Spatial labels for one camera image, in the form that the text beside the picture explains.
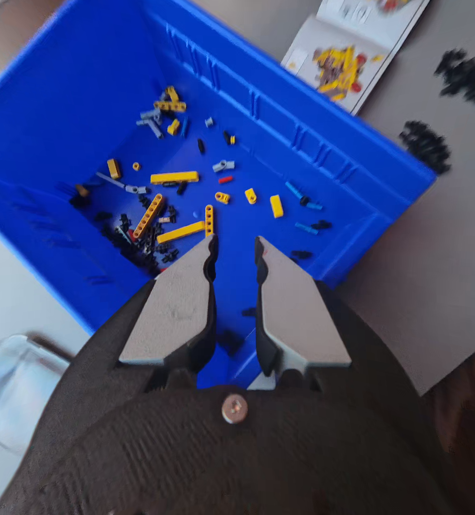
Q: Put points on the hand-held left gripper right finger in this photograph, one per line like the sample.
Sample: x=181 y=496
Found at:
x=297 y=314

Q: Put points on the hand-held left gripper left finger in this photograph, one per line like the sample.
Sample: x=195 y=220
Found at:
x=173 y=309

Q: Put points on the small toy bricks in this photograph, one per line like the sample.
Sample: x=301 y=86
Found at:
x=175 y=177

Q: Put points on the blue plastic bin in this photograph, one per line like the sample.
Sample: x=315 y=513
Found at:
x=80 y=100

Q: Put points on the clear plastic packaging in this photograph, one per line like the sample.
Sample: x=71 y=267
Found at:
x=16 y=386

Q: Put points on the person's brown clothing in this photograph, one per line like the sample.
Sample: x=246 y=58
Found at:
x=470 y=422

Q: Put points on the open instruction booklet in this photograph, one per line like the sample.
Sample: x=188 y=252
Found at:
x=366 y=36

